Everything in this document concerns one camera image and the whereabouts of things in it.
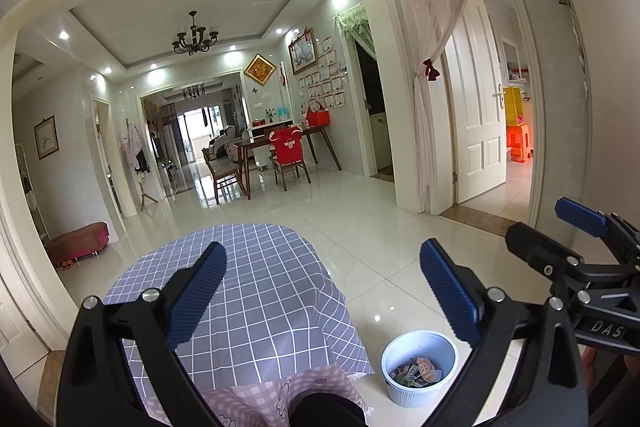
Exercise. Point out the person's right hand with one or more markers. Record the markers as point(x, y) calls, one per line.
point(590, 369)

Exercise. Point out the white panelled door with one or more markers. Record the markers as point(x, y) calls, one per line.
point(472, 107)

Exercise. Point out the dark wooden dining table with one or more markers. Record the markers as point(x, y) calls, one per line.
point(252, 144)

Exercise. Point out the brown door mat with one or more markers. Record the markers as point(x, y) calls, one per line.
point(382, 177)

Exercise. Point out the grey sofa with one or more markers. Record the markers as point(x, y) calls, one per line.
point(222, 141)

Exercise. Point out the pink white hanging garment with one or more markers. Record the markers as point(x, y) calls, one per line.
point(130, 142)

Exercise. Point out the dark framed wall picture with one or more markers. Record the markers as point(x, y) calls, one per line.
point(45, 137)

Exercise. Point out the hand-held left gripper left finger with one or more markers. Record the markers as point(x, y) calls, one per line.
point(197, 292)

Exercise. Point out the red upholstered bench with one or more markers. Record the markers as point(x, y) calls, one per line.
point(77, 239)

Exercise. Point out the wooden chair with cover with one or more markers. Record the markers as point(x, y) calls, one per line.
point(292, 169)

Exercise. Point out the light blue trash bin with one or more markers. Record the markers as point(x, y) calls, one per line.
point(400, 396)

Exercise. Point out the pair of orange slippers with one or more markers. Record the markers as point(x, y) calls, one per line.
point(68, 264)

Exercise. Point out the red hanging ornament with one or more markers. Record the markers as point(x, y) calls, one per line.
point(283, 74)

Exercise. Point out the grey checked tablecloth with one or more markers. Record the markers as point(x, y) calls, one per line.
point(270, 287)

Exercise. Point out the large framed painting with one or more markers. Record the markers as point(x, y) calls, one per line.
point(303, 52)

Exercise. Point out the wooden dining chair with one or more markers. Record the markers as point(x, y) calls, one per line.
point(222, 174)

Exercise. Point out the dark red bow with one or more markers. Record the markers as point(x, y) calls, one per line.
point(430, 70)

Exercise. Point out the black chandelier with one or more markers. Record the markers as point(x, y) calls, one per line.
point(195, 42)

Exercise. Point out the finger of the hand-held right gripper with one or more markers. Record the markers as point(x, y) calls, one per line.
point(530, 247)
point(580, 214)

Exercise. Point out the pink checked cloth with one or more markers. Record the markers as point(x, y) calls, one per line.
point(240, 399)

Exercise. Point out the stack of orange stools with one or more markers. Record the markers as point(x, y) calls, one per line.
point(519, 142)

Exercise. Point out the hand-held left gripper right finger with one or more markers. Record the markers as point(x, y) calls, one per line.
point(450, 292)

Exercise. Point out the pink floral curtain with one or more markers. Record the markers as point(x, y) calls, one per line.
point(425, 32)

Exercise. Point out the red chair cover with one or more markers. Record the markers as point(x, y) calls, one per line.
point(286, 147)

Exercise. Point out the red bag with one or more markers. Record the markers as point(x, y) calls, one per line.
point(318, 116)

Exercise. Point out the orange bread packet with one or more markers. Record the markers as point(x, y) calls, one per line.
point(425, 367)

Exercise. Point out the group of wall certificates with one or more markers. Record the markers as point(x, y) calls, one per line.
point(327, 79)

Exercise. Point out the green curtain valance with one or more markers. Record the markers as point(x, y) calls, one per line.
point(355, 19)

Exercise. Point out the small potted plant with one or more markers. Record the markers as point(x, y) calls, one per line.
point(270, 113)

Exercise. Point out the white metal rack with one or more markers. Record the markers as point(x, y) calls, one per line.
point(37, 207)

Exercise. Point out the red gold diamond wall decoration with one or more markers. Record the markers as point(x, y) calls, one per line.
point(260, 69)

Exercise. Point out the wooden coat stand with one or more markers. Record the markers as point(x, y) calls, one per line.
point(146, 189)

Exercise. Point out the white cabinet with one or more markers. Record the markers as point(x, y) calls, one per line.
point(260, 132)

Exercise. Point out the teal container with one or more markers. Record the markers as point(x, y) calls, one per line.
point(282, 112)

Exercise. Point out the small dark chandelier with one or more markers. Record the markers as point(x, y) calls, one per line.
point(194, 92)

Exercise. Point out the white side door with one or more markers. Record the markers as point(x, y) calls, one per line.
point(20, 332)

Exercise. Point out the black hanging garment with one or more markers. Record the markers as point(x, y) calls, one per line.
point(141, 162)

